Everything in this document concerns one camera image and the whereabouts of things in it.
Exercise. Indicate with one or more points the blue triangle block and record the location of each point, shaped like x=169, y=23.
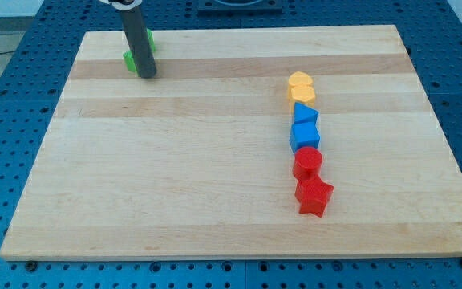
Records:
x=304, y=114

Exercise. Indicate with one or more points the yellow hexagon block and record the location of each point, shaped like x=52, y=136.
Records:
x=301, y=94

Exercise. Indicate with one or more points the white tool flange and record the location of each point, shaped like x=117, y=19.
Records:
x=122, y=4

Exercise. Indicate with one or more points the yellow heart block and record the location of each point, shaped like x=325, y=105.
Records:
x=300, y=78

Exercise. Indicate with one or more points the red star block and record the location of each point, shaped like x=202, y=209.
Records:
x=313, y=196

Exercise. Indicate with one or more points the green star block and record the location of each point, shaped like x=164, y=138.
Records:
x=128, y=59

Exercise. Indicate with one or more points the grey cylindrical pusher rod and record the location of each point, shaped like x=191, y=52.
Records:
x=138, y=41

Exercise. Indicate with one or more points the red cylinder block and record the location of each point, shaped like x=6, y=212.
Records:
x=307, y=163

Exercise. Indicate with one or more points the blue cube block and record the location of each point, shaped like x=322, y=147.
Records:
x=304, y=134

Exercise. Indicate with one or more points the light wooden board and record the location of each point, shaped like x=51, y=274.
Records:
x=196, y=163

